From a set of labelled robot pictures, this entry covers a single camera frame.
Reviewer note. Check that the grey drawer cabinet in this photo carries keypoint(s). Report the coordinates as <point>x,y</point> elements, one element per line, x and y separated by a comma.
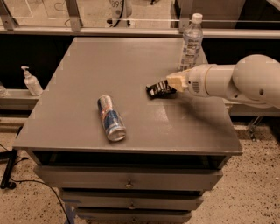
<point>174,148</point>

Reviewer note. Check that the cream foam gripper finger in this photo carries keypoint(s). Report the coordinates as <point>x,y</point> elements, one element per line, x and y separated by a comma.
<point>178,80</point>

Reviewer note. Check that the black rxbar chocolate wrapper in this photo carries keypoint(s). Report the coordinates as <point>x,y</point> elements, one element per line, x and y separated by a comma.
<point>160,89</point>

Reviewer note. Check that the metal window frame rail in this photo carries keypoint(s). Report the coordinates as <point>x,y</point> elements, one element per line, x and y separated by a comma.
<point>222,19</point>

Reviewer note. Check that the white pump dispenser bottle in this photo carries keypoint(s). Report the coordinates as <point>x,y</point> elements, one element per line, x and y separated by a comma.
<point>31,82</point>

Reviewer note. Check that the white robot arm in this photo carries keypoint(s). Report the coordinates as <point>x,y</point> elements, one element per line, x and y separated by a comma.
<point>253,81</point>

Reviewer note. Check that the black stand leg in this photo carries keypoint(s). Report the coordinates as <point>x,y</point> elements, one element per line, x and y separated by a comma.
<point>9,157</point>

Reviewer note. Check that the blue silver energy drink can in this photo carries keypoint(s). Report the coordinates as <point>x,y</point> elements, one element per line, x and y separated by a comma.
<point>111,121</point>

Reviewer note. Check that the clear plastic water bottle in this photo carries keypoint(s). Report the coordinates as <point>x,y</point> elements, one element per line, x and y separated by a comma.
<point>192,36</point>

